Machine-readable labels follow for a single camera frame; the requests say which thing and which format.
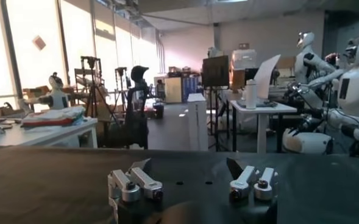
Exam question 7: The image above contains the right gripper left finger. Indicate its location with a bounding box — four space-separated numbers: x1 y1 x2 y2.
107 158 165 203

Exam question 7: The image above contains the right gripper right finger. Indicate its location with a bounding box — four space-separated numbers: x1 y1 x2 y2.
226 156 279 201

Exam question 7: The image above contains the folded clothes stack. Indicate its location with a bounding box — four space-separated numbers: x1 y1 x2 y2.
20 105 86 128

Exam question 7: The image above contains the small white standing desk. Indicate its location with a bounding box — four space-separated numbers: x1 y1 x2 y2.
229 99 298 154

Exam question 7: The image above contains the black office chair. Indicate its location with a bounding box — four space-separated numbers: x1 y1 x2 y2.
98 65 151 150

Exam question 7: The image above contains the black tablecloth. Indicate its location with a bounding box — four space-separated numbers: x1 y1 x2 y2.
0 145 359 224

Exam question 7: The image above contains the tall white cardboard box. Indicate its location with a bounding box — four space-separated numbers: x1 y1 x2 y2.
187 92 209 152

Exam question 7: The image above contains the dark tablet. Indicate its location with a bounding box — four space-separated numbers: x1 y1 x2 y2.
236 99 279 108

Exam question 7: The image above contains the white bottle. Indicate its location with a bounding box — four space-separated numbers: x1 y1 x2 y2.
245 79 257 110

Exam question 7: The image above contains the white table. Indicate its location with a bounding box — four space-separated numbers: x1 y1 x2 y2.
0 117 99 149

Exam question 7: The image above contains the black tripod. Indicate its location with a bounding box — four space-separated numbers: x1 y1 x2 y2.
80 55 119 120
114 66 129 102

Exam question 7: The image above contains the white curved sheet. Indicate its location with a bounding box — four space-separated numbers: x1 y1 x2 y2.
253 54 282 100

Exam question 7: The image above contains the white humanoid robot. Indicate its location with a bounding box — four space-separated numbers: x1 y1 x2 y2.
18 71 71 111
294 31 336 85
282 34 359 166

